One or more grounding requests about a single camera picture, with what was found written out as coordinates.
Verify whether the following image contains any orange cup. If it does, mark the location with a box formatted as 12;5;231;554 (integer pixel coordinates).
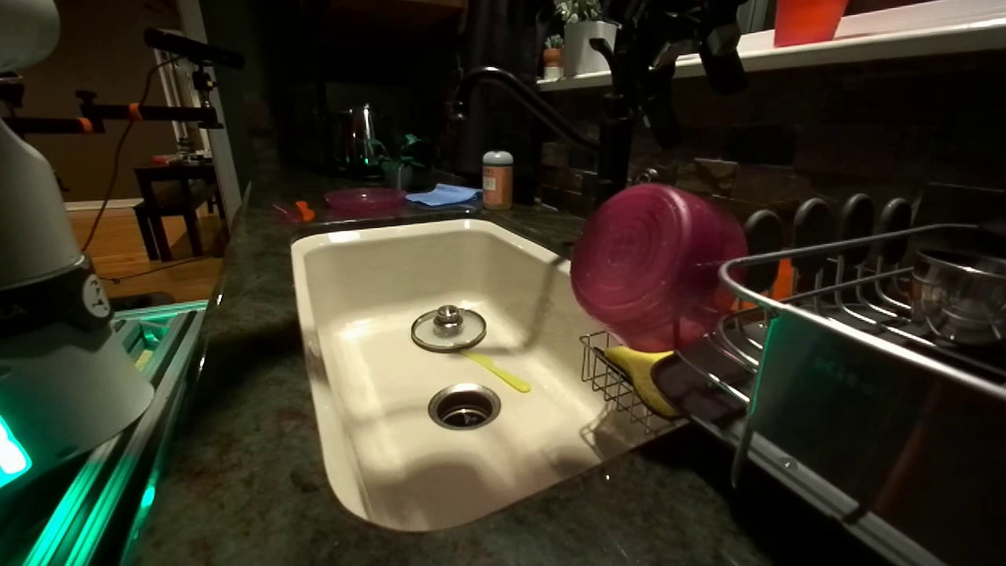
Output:
769;0;848;52

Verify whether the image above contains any wire sponge caddy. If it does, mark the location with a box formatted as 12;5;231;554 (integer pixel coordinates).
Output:
578;326;700;450

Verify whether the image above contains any soap bottle with orange label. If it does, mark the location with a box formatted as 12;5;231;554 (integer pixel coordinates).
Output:
479;149;518;211

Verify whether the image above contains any small orange object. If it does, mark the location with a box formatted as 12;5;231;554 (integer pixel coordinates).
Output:
273;198;317;231

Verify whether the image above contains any dark wooden stool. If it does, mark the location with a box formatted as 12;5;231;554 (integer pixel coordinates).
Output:
133;155;228;263

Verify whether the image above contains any metal wire dish rack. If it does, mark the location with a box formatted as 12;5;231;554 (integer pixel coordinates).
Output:
680;185;1006;566

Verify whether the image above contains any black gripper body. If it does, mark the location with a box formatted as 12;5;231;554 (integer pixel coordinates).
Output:
624;0;753;98

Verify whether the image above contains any glass lid with knob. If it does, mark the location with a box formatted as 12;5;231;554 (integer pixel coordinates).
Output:
407;302;491;356

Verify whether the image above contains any metal sink drain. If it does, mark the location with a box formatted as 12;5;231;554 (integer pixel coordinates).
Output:
425;380;505;435

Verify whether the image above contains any yellow plastic utensil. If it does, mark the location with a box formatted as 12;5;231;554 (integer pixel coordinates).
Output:
464;349;534;397

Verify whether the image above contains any plant in white pot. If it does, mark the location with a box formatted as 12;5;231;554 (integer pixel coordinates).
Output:
554;0;630;81

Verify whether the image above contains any blue cloth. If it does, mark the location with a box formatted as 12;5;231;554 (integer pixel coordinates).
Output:
401;180;483;211

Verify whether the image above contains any black kitchen faucet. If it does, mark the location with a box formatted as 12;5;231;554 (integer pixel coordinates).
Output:
448;38;640;213

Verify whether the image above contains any yellow sponge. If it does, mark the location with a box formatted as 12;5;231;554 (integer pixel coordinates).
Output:
602;343;688;423

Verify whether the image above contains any white kitchen sink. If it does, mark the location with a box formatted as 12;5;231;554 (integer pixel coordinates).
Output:
288;213;700;536

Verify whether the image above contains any black tripod stand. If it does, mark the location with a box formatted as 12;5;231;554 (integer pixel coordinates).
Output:
0;24;245;138

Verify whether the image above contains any glass vase with greenery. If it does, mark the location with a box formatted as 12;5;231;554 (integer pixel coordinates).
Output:
343;101;420;192

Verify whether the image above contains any purple plastic bowl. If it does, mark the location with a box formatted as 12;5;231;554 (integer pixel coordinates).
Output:
569;184;752;356

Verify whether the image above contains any pink plastic plate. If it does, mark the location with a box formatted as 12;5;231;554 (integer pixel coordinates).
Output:
319;185;407;219

